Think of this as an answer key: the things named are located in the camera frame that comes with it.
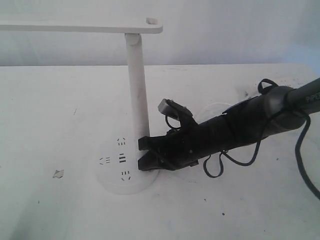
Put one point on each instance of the white power strip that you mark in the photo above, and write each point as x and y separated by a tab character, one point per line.
252	89

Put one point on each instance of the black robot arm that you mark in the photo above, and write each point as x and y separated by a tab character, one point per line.
275	110

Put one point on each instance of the small torn paper scrap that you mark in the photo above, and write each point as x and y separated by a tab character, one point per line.
58	174

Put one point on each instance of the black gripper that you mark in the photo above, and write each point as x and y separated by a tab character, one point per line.
174	151

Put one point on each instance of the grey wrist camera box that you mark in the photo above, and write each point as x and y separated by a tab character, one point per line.
173	110

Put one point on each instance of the white desk lamp with sockets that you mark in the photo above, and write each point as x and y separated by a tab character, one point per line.
117	170

